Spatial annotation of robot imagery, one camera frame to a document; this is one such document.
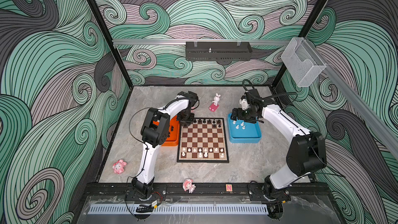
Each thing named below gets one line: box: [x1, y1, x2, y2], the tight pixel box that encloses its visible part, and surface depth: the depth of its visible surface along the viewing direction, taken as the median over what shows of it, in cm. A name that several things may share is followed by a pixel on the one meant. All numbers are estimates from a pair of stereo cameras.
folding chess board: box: [176, 117, 230, 163], surface depth 90 cm
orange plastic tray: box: [161, 115, 180, 147], surface depth 92 cm
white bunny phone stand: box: [208, 92, 221, 112], surface depth 106 cm
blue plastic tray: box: [228, 113, 262, 144], surface depth 96 cm
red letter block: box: [225, 184, 233, 192], surface depth 76 cm
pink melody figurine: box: [182, 178, 197, 194], surface depth 74 cm
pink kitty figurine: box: [112, 159, 127, 175], surface depth 80 cm
